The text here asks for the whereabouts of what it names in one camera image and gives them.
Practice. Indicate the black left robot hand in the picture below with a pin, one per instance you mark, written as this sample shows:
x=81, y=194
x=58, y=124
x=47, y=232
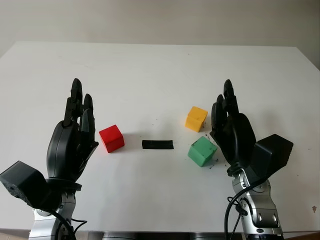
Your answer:
x=62, y=150

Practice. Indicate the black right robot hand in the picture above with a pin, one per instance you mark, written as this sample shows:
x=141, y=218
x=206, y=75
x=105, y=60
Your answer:
x=237, y=140

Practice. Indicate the green cube block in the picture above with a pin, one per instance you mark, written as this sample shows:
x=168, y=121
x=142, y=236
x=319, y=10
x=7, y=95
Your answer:
x=201, y=152

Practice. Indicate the yellow cube block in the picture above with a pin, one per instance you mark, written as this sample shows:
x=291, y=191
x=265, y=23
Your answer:
x=195, y=120

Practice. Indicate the red cube block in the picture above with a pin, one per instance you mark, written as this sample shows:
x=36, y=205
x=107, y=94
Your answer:
x=112, y=138

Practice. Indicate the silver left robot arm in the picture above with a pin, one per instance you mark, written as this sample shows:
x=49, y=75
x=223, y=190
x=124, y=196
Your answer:
x=53, y=220

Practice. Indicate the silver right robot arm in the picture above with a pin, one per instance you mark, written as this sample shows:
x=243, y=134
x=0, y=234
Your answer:
x=260, y=210

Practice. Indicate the black tape strip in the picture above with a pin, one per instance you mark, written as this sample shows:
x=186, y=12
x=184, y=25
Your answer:
x=157, y=144

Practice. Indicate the dark robot torso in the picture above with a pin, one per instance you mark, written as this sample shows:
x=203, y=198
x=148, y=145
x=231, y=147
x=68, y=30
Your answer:
x=172, y=236

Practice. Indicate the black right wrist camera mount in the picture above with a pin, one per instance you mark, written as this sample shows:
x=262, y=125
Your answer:
x=271, y=156

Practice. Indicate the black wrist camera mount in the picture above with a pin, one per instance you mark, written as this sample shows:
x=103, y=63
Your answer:
x=23, y=182
x=271, y=156

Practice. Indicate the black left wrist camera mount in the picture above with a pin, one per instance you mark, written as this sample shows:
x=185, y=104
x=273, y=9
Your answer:
x=23, y=182

